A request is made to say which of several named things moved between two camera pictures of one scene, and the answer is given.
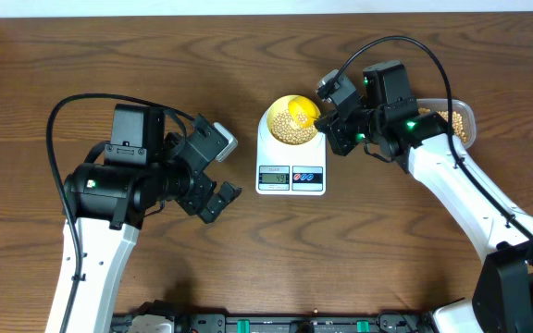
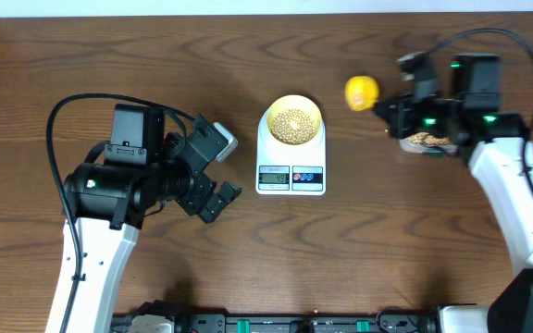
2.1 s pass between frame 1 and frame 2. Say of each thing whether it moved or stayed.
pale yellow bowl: stayed
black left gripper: stayed
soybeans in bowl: stayed
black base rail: stayed
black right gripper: moved
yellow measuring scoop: moved
